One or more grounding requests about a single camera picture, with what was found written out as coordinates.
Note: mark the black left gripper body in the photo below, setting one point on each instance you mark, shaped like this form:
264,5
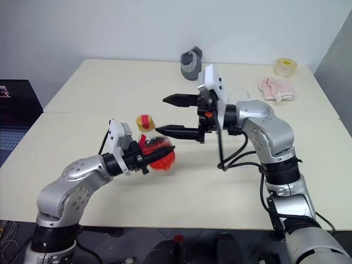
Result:
134,158

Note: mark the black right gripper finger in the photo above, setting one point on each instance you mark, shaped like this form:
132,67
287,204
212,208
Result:
181,132
182,100

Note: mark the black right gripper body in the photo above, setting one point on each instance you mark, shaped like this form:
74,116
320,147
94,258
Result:
206,115

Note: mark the clear bottle with red drink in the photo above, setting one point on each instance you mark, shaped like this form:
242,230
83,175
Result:
162,160

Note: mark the yellow bottle cap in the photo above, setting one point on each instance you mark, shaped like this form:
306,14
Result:
145,123

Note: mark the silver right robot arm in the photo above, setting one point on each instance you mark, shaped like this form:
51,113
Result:
277,137

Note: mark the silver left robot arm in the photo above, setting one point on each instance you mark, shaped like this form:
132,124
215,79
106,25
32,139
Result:
71,181

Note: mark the clear wine glass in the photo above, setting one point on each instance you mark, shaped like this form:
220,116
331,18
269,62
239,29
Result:
239,92

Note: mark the grey shoe-shaped holder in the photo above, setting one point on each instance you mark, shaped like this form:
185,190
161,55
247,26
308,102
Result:
190,64

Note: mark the pink cloth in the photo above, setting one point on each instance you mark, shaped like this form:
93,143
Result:
276,88

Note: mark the small red knob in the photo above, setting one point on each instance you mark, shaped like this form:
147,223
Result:
179,238

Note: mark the clear adhesive tape roll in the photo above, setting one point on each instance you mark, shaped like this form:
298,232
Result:
286,68

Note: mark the dark rounded shape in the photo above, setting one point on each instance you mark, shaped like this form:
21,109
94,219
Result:
228,248
162,253

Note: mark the black laptop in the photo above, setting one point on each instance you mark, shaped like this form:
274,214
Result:
17,110

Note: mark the grey partition panel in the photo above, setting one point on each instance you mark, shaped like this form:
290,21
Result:
336,68

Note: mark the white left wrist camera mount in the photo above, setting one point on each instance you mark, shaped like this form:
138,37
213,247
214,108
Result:
116,137

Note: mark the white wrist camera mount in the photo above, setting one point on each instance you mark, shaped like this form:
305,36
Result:
116,137
213,78

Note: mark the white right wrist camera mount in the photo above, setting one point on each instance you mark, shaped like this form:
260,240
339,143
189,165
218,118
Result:
213,78

